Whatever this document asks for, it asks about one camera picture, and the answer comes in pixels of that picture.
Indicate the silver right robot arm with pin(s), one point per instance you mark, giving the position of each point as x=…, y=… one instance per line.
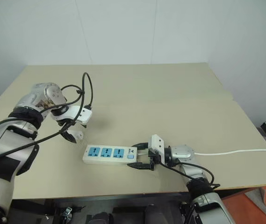
x=184, y=152

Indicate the white power strip blue sockets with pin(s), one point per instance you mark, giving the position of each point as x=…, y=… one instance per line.
x=110, y=155

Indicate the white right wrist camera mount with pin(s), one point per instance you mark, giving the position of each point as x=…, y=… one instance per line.
x=157, y=143

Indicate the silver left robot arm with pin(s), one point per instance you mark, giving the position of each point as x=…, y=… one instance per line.
x=4, y=144

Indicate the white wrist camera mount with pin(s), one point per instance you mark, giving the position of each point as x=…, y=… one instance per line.
x=157, y=143
x=83, y=114

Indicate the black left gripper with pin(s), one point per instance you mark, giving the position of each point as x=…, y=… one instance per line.
x=63, y=123

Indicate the black metal caster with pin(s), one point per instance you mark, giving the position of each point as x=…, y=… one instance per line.
x=67, y=210

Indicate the white charger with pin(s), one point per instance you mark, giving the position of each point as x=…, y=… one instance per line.
x=77, y=134

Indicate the grey cloth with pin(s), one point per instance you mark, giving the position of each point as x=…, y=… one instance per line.
x=263, y=196

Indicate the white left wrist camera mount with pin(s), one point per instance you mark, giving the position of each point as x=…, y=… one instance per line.
x=83, y=114

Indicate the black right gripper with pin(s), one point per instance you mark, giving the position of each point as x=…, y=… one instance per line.
x=152, y=159

